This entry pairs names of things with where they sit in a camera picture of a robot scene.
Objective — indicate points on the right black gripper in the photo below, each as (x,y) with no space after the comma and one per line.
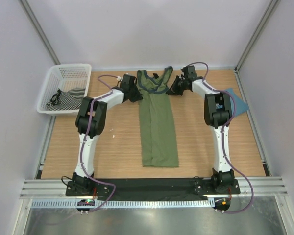
(174,90)

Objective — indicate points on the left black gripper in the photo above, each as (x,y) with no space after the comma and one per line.
(138,96)

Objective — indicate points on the blue tank top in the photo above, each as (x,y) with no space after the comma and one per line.
(241,106)

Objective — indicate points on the green tank top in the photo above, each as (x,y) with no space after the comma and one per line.
(157,127)

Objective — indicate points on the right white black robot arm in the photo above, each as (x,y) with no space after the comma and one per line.
(218,114)

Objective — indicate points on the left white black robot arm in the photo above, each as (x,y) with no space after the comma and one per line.
(90,123)

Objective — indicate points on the black white striped tank top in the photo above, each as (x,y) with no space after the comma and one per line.
(70,100)

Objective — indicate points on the white plastic laundry basket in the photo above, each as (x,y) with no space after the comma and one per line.
(64,77)

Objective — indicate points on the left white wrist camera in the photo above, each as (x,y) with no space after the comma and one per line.
(120,78)

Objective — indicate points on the right aluminium frame post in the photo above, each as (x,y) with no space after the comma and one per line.
(270,9)

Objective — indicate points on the aluminium frame post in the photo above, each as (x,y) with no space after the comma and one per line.
(270,9)
(39,30)

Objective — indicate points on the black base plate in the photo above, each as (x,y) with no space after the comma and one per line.
(150,189)

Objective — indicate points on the white slotted cable duct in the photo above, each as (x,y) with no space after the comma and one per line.
(86,203)

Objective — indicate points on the left aluminium frame post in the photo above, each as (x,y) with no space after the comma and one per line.
(39,30)

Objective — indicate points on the aluminium front rail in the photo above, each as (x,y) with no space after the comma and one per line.
(54,188)

